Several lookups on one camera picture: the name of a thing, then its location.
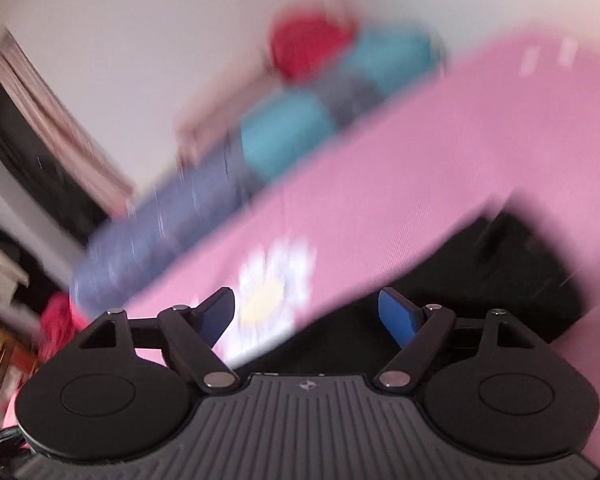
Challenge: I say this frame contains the black pants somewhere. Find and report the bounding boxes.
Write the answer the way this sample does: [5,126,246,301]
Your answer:
[223,209,586,375]

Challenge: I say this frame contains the dark window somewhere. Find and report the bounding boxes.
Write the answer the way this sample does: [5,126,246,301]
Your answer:
[0,84,109,246]

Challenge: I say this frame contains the plaid blue folded quilt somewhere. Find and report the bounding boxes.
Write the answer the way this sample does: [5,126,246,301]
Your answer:
[69,22,447,321]

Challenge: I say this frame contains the pink floral bedsheet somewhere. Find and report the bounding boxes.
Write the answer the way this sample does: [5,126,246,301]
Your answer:
[4,29,600,466]

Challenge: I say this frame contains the pink curtain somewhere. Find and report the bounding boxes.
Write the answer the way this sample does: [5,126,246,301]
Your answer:
[0,32,134,217]

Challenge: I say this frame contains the red folded blanket on bed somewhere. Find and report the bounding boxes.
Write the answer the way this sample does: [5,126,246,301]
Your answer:
[268,6,358,82]

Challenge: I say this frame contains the red blanket pile by wall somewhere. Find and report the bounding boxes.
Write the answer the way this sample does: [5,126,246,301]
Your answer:
[38,292,88,362]

